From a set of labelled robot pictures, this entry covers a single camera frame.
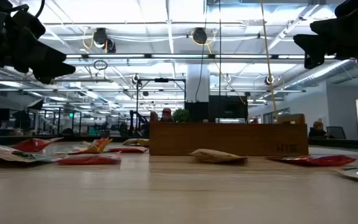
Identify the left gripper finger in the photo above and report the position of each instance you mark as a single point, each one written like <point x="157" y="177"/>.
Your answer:
<point x="52" y="72"/>
<point x="38" y="49"/>

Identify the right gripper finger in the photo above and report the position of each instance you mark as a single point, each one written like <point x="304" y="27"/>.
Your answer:
<point x="337" y="26"/>
<point x="318" y="46"/>

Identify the red tea packet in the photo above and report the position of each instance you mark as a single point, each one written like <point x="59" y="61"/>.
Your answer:
<point x="315" y="160"/>
<point x="127" y="150"/>
<point x="88" y="160"/>
<point x="32" y="145"/>

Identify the beige tea packet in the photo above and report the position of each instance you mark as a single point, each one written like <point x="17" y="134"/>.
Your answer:
<point x="10" y="156"/>
<point x="216" y="155"/>

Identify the brown kraft tea packet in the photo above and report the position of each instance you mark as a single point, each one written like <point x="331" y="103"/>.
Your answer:
<point x="131" y="142"/>

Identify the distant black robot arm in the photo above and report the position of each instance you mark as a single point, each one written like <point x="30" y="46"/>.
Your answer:
<point x="135" y="121"/>

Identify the orange tea packet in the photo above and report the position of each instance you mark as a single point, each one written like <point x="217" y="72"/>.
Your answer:
<point x="96" y="146"/>
<point x="144" y="143"/>
<point x="86" y="143"/>

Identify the wooden tea organiser box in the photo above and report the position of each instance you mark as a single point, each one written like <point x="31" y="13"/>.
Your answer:
<point x="228" y="140"/>

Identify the person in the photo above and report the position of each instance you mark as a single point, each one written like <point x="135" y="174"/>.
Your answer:
<point x="166" y="115"/>
<point x="318" y="130"/>

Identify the grey office chair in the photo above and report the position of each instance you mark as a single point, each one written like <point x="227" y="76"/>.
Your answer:
<point x="337" y="132"/>

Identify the white square column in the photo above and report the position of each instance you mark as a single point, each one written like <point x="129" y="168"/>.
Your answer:
<point x="197" y="84"/>

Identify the long ceiling light bar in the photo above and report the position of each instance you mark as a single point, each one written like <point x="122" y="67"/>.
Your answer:
<point x="178" y="56"/>

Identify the small green leafy plant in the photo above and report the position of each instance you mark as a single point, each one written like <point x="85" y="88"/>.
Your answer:
<point x="181" y="115"/>

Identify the silver ventilation duct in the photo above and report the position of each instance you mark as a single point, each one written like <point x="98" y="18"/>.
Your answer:
<point x="322" y="73"/>

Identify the black rig frame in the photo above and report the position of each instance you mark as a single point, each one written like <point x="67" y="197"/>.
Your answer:
<point x="161" y="80"/>

